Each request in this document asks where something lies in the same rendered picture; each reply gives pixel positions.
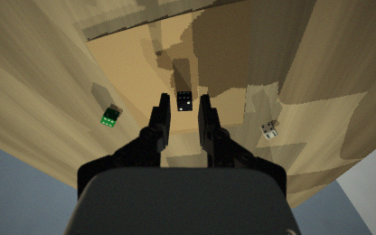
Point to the black die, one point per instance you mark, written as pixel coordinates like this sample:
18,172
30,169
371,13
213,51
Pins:
184,101

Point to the green die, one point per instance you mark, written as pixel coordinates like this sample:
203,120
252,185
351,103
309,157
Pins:
110,117

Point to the white die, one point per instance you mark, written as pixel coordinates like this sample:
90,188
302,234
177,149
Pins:
268,130

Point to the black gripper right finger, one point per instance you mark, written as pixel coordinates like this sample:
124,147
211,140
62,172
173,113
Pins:
222,151

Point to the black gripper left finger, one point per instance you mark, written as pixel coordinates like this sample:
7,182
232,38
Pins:
143,151

